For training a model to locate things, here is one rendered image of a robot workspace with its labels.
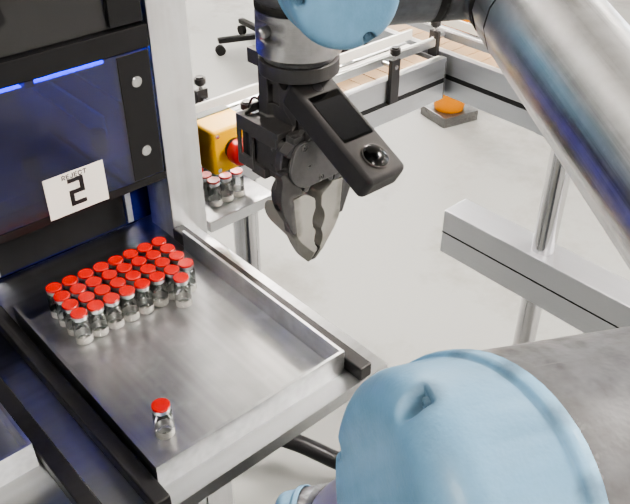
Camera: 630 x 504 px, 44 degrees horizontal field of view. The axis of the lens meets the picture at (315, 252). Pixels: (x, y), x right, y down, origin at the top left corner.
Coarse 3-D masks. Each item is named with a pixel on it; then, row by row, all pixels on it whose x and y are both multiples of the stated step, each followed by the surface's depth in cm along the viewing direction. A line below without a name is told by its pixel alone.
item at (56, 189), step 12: (84, 168) 102; (96, 168) 103; (48, 180) 100; (60, 180) 101; (84, 180) 103; (96, 180) 104; (48, 192) 100; (60, 192) 101; (84, 192) 104; (96, 192) 105; (48, 204) 101; (60, 204) 102; (84, 204) 105; (60, 216) 103
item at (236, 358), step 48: (192, 240) 113; (240, 288) 107; (48, 336) 101; (144, 336) 101; (192, 336) 101; (240, 336) 101; (288, 336) 101; (96, 384) 94; (144, 384) 94; (192, 384) 94; (240, 384) 94; (288, 384) 89; (144, 432) 88; (192, 432) 88; (240, 432) 87
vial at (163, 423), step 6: (156, 414) 84; (162, 414) 84; (168, 414) 85; (156, 420) 85; (162, 420) 85; (168, 420) 85; (156, 426) 86; (162, 426) 85; (168, 426) 86; (174, 426) 87; (156, 432) 86; (162, 432) 86; (168, 432) 86; (174, 432) 87; (162, 438) 86; (168, 438) 87
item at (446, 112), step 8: (432, 104) 349; (440, 104) 340; (448, 104) 339; (456, 104) 339; (464, 104) 343; (424, 112) 349; (432, 112) 344; (440, 112) 342; (448, 112) 341; (456, 112) 342; (464, 112) 342; (472, 112) 343; (432, 120) 345; (440, 120) 340; (448, 120) 339; (456, 120) 341; (464, 120) 343; (472, 120) 346
